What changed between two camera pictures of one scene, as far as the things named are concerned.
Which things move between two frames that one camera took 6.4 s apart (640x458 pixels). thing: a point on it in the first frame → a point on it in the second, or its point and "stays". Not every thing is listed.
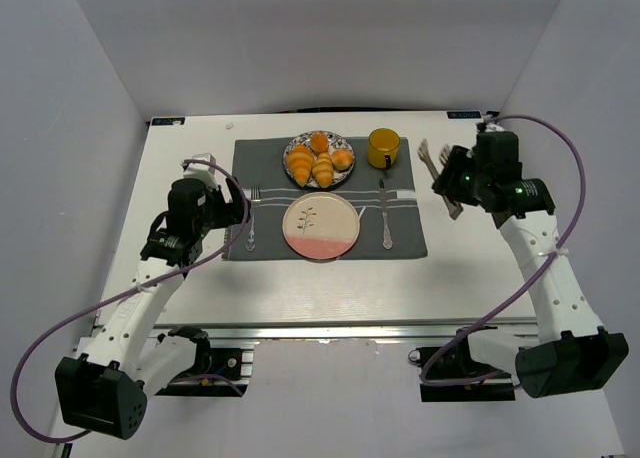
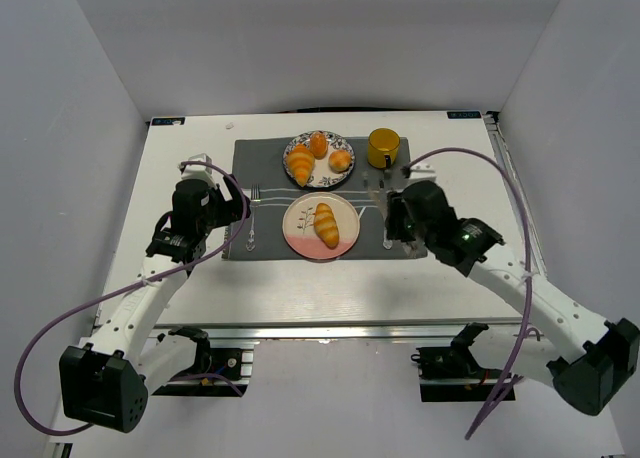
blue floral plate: [335, 141] stays
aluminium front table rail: [401, 330] stays
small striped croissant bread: [323, 170] → [326, 225]
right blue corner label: [463, 114] stays
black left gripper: [232, 204] stays
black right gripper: [451, 176] → [393, 217]
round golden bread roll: [342, 159] stays
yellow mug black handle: [383, 144] stays
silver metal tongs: [454, 209] → [412, 246]
